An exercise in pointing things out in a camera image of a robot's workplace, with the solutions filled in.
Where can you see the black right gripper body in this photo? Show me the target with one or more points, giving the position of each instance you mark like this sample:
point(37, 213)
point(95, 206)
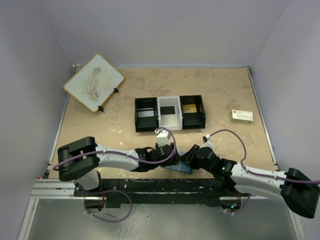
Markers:
point(192, 155)

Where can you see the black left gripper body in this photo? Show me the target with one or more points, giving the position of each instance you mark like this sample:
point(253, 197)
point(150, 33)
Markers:
point(172, 157)

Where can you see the blue leather card holder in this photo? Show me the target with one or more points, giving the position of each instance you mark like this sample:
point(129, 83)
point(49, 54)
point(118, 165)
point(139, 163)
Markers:
point(177, 165)

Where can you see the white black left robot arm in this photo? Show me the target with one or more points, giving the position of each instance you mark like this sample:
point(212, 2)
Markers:
point(78, 160)

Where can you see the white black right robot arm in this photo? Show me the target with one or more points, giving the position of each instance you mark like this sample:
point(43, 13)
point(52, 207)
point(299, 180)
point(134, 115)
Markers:
point(300, 193)

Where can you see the white card in tray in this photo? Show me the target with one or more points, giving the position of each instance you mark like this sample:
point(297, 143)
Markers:
point(147, 113)

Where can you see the black card in tray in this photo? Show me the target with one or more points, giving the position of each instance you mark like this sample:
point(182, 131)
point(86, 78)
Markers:
point(167, 110)

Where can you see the gold card in tray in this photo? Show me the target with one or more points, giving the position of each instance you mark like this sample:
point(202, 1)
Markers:
point(189, 108)

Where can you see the small white card box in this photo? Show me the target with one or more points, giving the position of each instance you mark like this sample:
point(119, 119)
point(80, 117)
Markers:
point(241, 116)

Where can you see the black and white tray organizer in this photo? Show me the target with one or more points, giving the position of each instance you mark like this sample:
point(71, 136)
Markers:
point(176, 113)

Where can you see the black whiteboard stand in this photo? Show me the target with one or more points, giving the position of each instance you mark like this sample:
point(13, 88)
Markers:
point(108, 100)

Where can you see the yellow-framed whiteboard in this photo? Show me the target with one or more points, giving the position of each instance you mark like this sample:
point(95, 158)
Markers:
point(94, 83)

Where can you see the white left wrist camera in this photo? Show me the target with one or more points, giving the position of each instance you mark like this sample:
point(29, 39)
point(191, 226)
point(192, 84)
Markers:
point(163, 137)

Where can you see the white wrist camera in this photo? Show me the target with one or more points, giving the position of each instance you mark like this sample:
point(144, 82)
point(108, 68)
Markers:
point(207, 142)
point(163, 137)

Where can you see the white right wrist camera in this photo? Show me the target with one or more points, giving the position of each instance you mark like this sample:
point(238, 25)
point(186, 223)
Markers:
point(207, 142)

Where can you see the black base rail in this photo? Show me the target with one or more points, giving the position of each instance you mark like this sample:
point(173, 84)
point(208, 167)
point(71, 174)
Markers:
point(201, 191)

